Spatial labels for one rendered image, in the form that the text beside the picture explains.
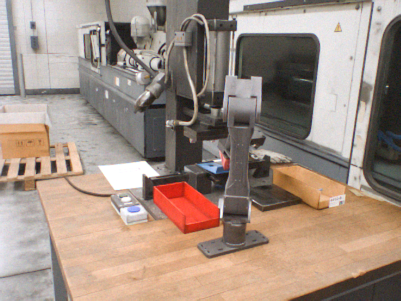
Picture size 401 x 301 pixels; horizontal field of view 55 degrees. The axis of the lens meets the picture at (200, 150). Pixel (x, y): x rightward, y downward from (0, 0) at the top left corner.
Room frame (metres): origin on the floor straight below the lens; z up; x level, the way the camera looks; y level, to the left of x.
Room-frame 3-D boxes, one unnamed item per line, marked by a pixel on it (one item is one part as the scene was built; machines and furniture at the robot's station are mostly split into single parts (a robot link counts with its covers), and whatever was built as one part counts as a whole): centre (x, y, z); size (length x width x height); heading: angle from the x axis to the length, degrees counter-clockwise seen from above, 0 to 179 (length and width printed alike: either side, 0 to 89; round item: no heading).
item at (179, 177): (1.30, 0.11, 0.95); 0.15 x 0.03 x 0.10; 118
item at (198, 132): (1.44, -0.01, 1.22); 0.26 x 0.18 x 0.30; 28
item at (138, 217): (1.10, 0.20, 0.90); 0.07 x 0.07 x 0.06; 28
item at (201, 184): (1.39, -0.05, 0.94); 0.20 x 0.10 x 0.07; 118
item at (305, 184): (1.35, -0.40, 0.93); 0.25 x 0.13 x 0.08; 28
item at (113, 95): (7.04, 1.38, 0.49); 5.51 x 1.02 x 0.97; 25
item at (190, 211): (1.15, 0.05, 0.93); 0.25 x 0.12 x 0.06; 28
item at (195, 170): (1.39, -0.05, 0.98); 0.20 x 0.10 x 0.01; 118
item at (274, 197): (1.29, -0.25, 0.91); 0.17 x 0.16 x 0.02; 118
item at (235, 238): (0.96, -0.10, 0.94); 0.20 x 0.07 x 0.08; 118
